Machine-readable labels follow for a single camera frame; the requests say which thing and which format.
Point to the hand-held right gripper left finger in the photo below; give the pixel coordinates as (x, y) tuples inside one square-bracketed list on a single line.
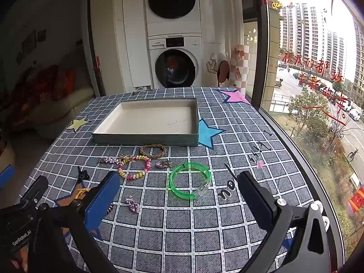
[(102, 202)]

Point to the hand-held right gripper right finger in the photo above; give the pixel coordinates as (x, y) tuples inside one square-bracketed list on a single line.
[(254, 202)]

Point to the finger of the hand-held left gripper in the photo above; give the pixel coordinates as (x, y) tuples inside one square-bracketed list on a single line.
[(35, 190)]

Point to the pink rhinestone hair clip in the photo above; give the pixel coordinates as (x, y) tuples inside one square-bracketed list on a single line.
[(132, 204)]

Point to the black claw hair clip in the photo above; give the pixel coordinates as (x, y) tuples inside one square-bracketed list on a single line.
[(83, 174)]

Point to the pink star hair clip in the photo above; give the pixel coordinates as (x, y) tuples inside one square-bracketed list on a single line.
[(109, 160)]

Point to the shallow grey-green tray box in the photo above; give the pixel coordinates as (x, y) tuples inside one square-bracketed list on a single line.
[(148, 119)]

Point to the blue box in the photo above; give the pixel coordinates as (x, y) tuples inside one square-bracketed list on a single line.
[(7, 176)]

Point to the grey checked tablecloth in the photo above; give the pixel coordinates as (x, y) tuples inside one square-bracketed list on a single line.
[(182, 233)]

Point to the cream sofa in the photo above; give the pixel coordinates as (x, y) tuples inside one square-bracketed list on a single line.
[(57, 111)]

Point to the red patterned cushion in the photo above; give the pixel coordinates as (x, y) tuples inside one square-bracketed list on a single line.
[(42, 82)]

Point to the pink checkered panel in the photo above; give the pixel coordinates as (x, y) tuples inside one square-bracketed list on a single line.
[(239, 74)]

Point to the red window sticker lettering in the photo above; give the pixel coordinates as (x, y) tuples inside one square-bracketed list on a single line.
[(339, 103)]

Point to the brown round stool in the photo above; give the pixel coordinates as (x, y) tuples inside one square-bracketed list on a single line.
[(224, 71)]

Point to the white washing machine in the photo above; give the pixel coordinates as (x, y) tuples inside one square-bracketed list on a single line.
[(175, 68)]

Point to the white laundry cabinet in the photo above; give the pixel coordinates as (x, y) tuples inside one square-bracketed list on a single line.
[(133, 34)]

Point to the white tumble dryer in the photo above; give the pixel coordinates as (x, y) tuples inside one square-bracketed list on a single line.
[(170, 0)]

